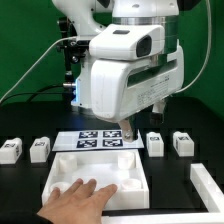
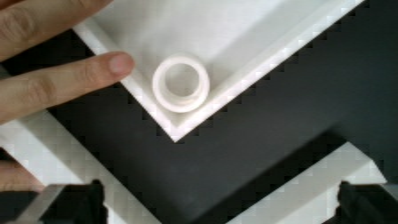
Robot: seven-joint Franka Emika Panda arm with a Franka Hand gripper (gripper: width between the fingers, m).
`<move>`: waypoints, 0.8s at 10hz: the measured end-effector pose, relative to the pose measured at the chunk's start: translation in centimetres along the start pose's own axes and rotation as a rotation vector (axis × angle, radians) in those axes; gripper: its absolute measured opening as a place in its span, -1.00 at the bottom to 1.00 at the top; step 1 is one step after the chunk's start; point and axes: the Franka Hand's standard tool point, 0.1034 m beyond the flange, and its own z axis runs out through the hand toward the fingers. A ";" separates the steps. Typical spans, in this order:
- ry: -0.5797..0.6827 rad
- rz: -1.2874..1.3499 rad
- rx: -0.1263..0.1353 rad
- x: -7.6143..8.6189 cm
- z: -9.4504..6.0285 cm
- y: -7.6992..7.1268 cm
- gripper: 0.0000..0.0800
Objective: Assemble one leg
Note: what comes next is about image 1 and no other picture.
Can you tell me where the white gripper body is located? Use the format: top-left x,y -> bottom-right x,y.
91,46 -> 184,123

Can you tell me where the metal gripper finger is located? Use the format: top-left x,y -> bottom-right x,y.
150,101 -> 166,125
118,117 -> 137,142

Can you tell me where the white square tabletop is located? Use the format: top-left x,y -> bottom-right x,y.
42,149 -> 150,211

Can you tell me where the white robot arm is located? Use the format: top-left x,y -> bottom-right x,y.
52,0 -> 201,142

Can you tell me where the bare human hand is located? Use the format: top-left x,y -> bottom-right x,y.
37,179 -> 117,224

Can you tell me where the paper sheet with tags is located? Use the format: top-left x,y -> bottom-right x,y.
53,130 -> 144,152

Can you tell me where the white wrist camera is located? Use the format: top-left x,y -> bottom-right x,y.
89,24 -> 165,61

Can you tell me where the black cable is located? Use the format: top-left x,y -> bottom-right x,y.
0,83 -> 65,107

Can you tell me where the white cable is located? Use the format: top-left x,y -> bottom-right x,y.
0,36 -> 78,104

